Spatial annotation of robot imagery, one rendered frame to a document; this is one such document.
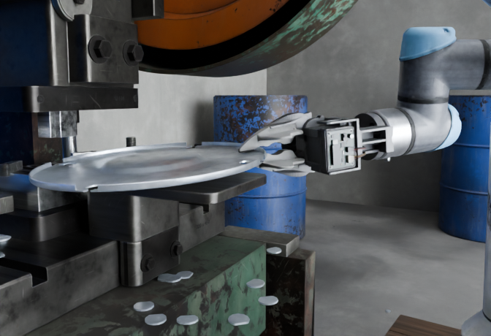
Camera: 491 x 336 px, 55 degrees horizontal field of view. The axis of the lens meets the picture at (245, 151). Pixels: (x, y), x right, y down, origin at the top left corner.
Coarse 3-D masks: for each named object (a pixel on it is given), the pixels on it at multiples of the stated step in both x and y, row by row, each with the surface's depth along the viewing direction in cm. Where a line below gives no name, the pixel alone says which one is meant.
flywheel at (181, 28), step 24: (168, 0) 99; (192, 0) 96; (216, 0) 94; (240, 0) 88; (264, 0) 86; (288, 0) 84; (144, 24) 98; (168, 24) 95; (192, 24) 93; (216, 24) 90; (240, 24) 88; (264, 24) 88; (168, 48) 96; (192, 48) 93; (216, 48) 95; (240, 48) 99
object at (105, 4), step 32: (32, 0) 56; (64, 0) 55; (96, 0) 61; (128, 0) 66; (0, 32) 59; (32, 32) 56; (64, 32) 57; (96, 32) 57; (128, 32) 62; (0, 64) 59; (32, 64) 57; (64, 64) 57; (96, 64) 58; (128, 64) 62
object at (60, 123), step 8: (40, 112) 64; (48, 112) 64; (56, 112) 64; (64, 112) 65; (72, 112) 66; (40, 120) 64; (48, 120) 64; (56, 120) 64; (64, 120) 65; (72, 120) 66; (40, 128) 64; (48, 128) 64; (56, 128) 65; (64, 128) 65; (72, 128) 66; (40, 136) 65; (48, 136) 64; (56, 136) 65; (64, 136) 65; (72, 136) 66
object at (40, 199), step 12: (24, 168) 65; (0, 180) 62; (12, 180) 61; (24, 180) 60; (0, 192) 62; (12, 192) 61; (24, 192) 60; (36, 192) 59; (48, 192) 60; (60, 192) 62; (72, 192) 64; (84, 192) 66; (24, 204) 60; (36, 204) 59; (48, 204) 60; (60, 204) 62
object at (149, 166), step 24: (168, 144) 74; (216, 144) 72; (240, 144) 69; (48, 168) 61; (72, 168) 60; (96, 168) 59; (120, 168) 55; (144, 168) 54; (168, 168) 55; (192, 168) 55; (216, 168) 54; (240, 168) 51
